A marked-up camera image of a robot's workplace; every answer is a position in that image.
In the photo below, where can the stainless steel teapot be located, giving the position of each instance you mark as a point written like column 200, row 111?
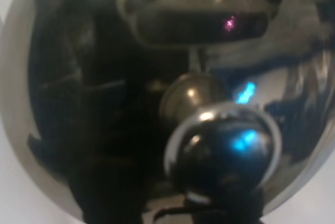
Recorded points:
column 169, row 111

